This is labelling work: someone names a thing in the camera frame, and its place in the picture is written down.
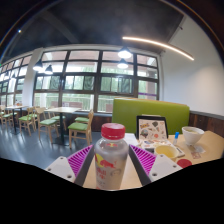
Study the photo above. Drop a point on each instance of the small light wooden dining table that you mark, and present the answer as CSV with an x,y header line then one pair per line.
x,y
16,107

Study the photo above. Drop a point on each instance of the sticker-covered black tablet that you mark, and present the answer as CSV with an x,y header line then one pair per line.
x,y
152,129

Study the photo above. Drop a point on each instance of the flat round red coaster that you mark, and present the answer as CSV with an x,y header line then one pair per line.
x,y
184,163

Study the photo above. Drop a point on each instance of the large light wooden dining table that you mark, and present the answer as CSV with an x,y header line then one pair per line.
x,y
62,109

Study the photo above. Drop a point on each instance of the white ceramic bowl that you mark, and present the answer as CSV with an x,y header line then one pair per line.
x,y
192,135

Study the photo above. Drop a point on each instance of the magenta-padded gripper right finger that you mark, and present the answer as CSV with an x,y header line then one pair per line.
x,y
163,165

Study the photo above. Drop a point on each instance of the small blue-capped white bottle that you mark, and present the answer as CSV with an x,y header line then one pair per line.
x,y
175,138

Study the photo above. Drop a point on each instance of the curved linear ceiling light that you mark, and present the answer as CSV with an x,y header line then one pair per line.
x,y
160,44

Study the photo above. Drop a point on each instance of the wooden chairs with green seats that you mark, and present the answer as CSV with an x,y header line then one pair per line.
x,y
78,126

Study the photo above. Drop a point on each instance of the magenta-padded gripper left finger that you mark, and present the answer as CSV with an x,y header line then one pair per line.
x,y
60,167

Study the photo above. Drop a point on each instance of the red-capped clear drink bottle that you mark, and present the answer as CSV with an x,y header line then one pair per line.
x,y
111,156

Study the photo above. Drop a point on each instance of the green upholstered booth bench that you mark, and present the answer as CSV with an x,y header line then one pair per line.
x,y
133,113

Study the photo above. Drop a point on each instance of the white paper napkin packet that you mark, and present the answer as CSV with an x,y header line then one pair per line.
x,y
197,151

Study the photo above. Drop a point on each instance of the dark pendant ceiling lamps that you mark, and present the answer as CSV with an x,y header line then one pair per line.
x,y
124,53

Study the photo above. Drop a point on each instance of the dark-framed window wall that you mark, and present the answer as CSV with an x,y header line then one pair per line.
x,y
97,75

